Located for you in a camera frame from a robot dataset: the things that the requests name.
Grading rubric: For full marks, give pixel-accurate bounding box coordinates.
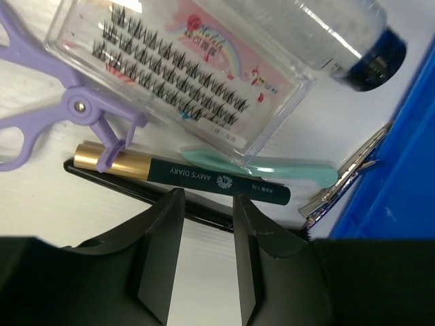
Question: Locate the false eyelash case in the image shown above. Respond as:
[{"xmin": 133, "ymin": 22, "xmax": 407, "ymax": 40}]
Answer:
[{"xmin": 46, "ymin": 1, "xmax": 313, "ymax": 164}]

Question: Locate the mint eyebrow razor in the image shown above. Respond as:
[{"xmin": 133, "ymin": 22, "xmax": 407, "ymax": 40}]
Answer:
[{"xmin": 181, "ymin": 147, "xmax": 339, "ymax": 188}]

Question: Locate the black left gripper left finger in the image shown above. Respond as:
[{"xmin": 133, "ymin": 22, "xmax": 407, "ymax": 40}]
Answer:
[{"xmin": 137, "ymin": 189, "xmax": 185, "ymax": 325}]

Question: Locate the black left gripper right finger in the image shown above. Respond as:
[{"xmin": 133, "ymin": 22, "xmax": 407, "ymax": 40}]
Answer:
[{"xmin": 232, "ymin": 193, "xmax": 271, "ymax": 325}]

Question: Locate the clear bottle black cap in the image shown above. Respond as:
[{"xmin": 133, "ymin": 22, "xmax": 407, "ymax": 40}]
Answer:
[{"xmin": 228, "ymin": 0, "xmax": 406, "ymax": 92}]

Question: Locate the purple eyelash applicator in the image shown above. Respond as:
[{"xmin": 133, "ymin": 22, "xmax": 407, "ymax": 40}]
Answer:
[{"xmin": 1, "ymin": 1, "xmax": 147, "ymax": 173}]

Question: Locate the blue plastic organizer tray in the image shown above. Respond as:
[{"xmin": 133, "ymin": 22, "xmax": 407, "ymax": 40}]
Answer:
[{"xmin": 330, "ymin": 46, "xmax": 434, "ymax": 239}]

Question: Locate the silver hair clip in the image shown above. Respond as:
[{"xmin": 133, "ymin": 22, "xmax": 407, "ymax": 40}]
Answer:
[{"xmin": 298, "ymin": 122, "xmax": 393, "ymax": 229}]

